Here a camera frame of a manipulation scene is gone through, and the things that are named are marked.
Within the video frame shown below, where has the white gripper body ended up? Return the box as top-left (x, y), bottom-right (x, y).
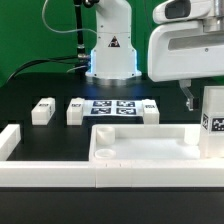
top-left (147, 21), bottom-right (224, 82)

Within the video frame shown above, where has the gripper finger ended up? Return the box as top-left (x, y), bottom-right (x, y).
top-left (179, 79), bottom-right (194, 111)

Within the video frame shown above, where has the white desk top tray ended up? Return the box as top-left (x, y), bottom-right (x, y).
top-left (89, 124), bottom-right (224, 169)

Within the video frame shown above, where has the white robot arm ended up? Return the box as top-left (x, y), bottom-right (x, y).
top-left (86, 0), bottom-right (224, 110)

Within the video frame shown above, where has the fiducial marker sheet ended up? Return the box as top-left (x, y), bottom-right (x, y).
top-left (83, 100), bottom-right (143, 117)

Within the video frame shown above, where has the white U-shaped fence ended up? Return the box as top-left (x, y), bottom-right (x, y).
top-left (0, 124), bottom-right (224, 188)

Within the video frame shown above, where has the black corrugated hose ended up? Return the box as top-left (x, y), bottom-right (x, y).
top-left (73, 0), bottom-right (86, 58)

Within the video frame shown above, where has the black cable bundle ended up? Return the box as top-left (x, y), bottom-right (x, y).
top-left (6, 55), bottom-right (92, 83)

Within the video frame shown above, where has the grey cable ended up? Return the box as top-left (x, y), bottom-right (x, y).
top-left (41, 0), bottom-right (99, 36)

